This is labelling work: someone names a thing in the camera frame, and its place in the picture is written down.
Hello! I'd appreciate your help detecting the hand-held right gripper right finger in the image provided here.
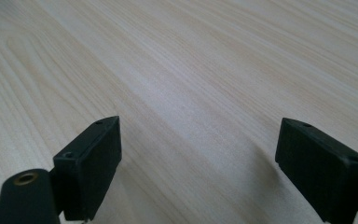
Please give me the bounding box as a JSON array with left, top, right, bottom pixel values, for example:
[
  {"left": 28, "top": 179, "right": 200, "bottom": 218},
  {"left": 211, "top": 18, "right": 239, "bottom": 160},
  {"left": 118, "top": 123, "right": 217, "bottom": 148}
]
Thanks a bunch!
[{"left": 274, "top": 117, "right": 358, "bottom": 224}]

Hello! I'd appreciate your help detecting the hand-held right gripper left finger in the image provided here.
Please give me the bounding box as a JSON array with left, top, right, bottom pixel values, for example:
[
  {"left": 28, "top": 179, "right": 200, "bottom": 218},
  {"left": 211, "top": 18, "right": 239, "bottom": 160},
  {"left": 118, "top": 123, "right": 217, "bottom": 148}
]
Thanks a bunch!
[{"left": 52, "top": 115, "right": 123, "bottom": 222}]

